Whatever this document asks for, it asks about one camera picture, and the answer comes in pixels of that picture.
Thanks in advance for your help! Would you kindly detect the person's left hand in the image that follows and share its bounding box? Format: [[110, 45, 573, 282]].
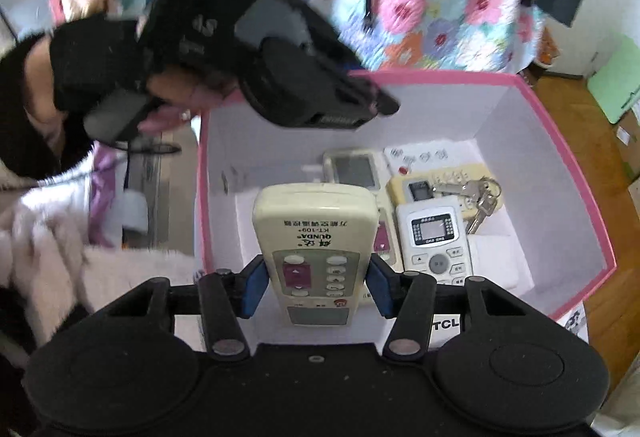
[[50, 17, 242, 134]]

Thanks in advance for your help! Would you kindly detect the white remote control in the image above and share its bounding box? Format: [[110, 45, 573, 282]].
[[384, 142, 478, 174]]

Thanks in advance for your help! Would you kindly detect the yellow remote control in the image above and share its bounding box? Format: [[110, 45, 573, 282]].
[[387, 163, 501, 220]]

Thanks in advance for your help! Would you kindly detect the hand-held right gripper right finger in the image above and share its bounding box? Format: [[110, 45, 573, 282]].
[[368, 257, 529, 361]]

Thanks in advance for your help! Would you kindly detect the cream remote with pink panel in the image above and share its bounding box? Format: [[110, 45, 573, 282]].
[[362, 204, 405, 305], [251, 183, 380, 328]]

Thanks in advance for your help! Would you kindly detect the beige remote with large display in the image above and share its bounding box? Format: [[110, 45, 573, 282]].
[[321, 148, 388, 198]]

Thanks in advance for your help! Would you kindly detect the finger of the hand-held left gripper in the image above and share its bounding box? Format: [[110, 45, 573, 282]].
[[350, 71, 402, 116]]

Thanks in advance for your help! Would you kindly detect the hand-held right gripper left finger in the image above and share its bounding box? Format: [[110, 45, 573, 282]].
[[107, 255, 269, 363]]

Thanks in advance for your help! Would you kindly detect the silver key bunch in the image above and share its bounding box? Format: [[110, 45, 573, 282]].
[[432, 176, 502, 236]]

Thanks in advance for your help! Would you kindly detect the purple and white cloth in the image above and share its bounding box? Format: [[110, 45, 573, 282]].
[[87, 144, 132, 248]]

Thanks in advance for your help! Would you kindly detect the person's left forearm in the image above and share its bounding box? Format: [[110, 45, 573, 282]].
[[0, 34, 96, 180]]

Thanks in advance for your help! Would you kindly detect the pale green flat panel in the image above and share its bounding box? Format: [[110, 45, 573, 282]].
[[587, 34, 640, 125]]

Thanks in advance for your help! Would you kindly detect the pink cardboard box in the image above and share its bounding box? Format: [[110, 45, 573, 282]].
[[194, 69, 618, 353]]

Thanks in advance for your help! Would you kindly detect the white power adapter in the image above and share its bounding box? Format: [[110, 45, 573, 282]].
[[121, 189, 150, 234]]

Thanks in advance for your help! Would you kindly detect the white fluffy garment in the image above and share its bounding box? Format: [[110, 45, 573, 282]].
[[0, 167, 201, 343]]

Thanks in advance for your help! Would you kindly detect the black cable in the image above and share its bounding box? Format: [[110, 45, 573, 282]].
[[112, 140, 183, 158]]

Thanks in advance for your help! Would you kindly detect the white remote with small display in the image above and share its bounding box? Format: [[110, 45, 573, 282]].
[[396, 197, 475, 349]]

